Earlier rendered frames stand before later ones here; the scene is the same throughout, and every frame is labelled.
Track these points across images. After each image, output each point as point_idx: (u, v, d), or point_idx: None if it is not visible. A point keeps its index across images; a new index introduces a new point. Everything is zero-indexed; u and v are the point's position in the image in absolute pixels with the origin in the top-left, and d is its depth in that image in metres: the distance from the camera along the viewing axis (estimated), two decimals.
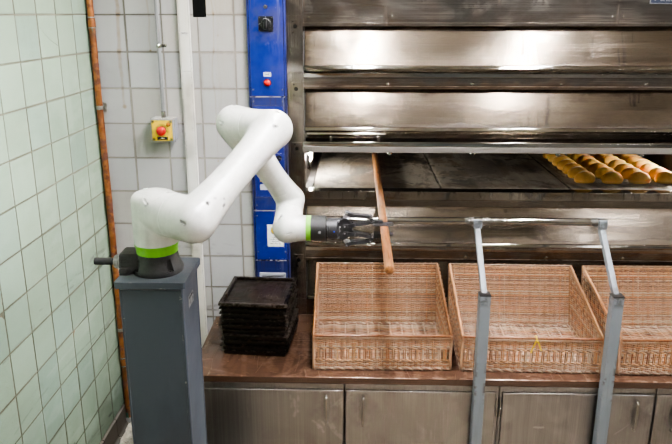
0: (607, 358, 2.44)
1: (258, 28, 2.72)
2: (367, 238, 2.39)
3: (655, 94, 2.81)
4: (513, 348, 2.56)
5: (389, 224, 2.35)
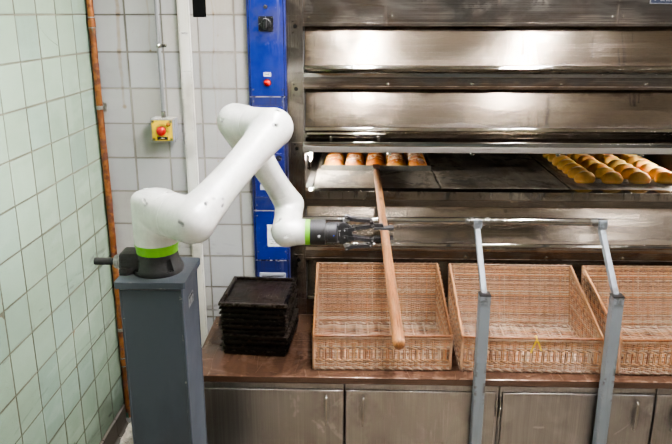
0: (607, 358, 2.44)
1: (258, 28, 2.72)
2: (367, 242, 2.36)
3: (655, 94, 2.81)
4: (513, 348, 2.56)
5: (389, 228, 2.32)
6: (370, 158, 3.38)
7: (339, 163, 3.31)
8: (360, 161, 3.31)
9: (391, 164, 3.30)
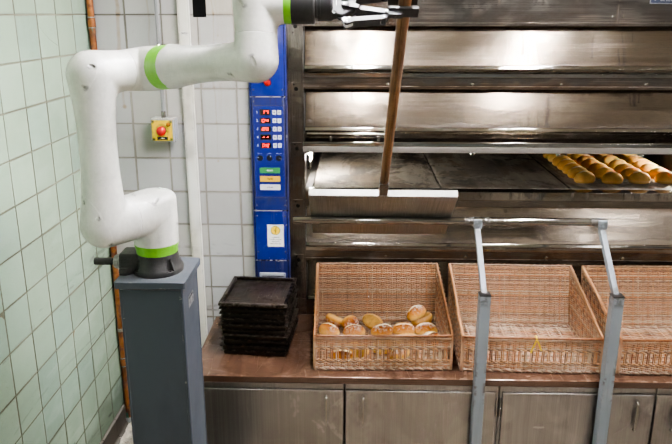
0: (607, 358, 2.44)
1: None
2: (378, 21, 1.53)
3: (655, 94, 2.81)
4: (513, 348, 2.56)
5: None
6: (378, 330, 2.82)
7: None
8: (350, 322, 2.87)
9: (397, 332, 2.84)
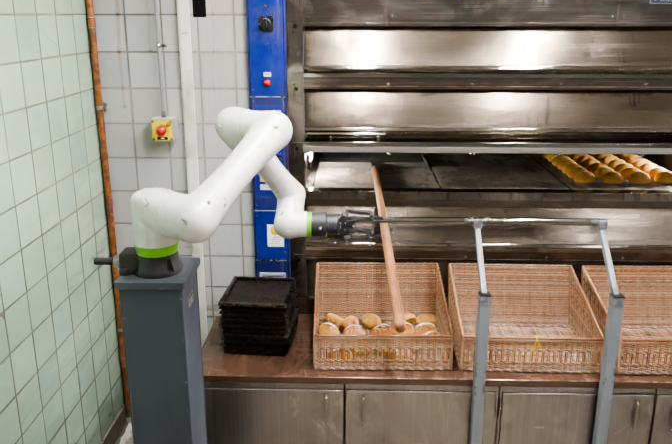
0: (607, 358, 2.44)
1: (258, 28, 2.72)
2: (367, 234, 2.43)
3: (655, 94, 2.81)
4: (513, 348, 2.56)
5: (389, 221, 2.39)
6: (378, 330, 2.82)
7: None
8: (351, 323, 2.87)
9: (397, 331, 2.85)
